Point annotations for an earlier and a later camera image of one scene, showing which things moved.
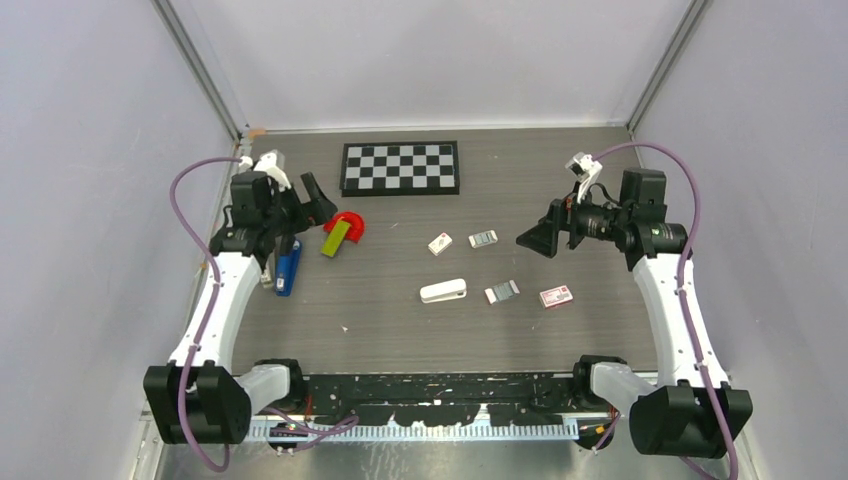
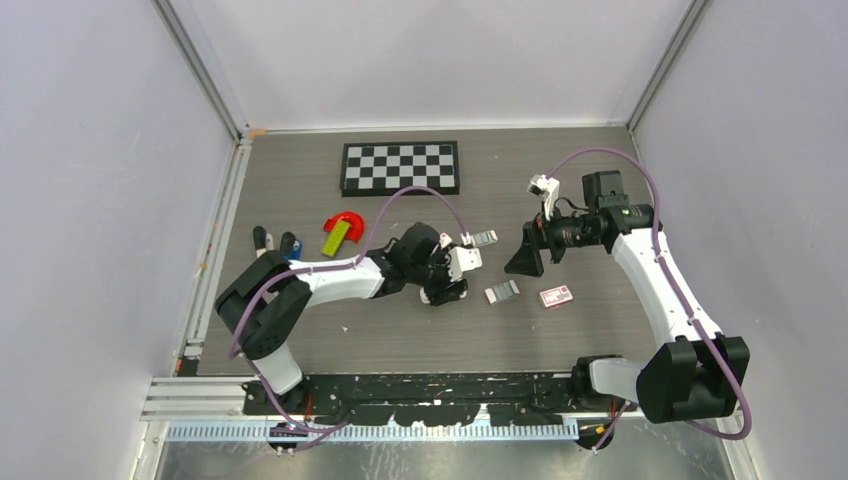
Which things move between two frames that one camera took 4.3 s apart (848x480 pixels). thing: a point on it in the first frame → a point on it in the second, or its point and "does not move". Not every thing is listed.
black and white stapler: (265, 277) → (262, 240)
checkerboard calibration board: (399, 168) does not move
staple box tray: (483, 238) does not move
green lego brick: (335, 237) does not move
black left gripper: (321, 208) → (447, 290)
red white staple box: (555, 296) does not move
